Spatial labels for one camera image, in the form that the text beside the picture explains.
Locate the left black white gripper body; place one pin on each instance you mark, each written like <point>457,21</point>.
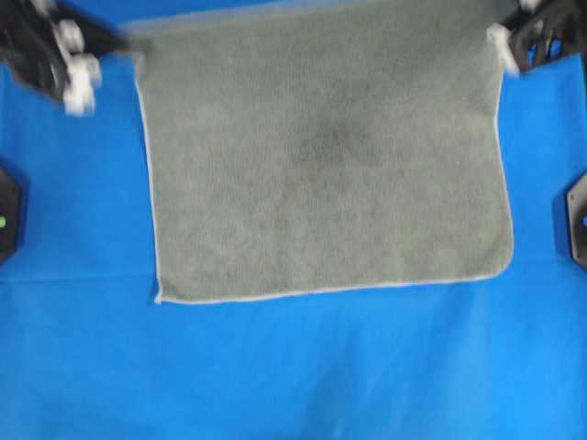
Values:
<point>48,55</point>

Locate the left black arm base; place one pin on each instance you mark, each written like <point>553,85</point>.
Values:
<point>14,209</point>

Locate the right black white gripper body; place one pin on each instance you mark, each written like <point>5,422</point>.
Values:
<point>538,33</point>

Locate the grey microfibre towel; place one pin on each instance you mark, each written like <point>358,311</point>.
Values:
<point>323,146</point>

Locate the blue table cloth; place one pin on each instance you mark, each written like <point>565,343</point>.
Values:
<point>86,353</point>

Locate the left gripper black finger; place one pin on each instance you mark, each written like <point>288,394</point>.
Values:
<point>97,38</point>

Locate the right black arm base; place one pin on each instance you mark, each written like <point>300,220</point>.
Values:
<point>576,213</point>

